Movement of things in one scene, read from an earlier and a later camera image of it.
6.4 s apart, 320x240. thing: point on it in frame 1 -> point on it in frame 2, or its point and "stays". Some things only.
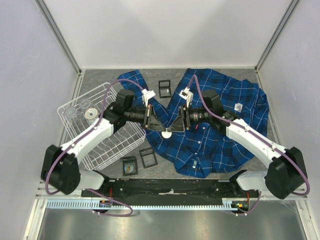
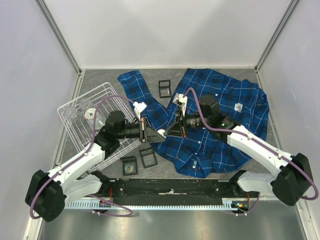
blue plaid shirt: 211,104 stays
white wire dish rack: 79,114 stays
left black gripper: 150,121 -> 148,135
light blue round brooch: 128,168 stays
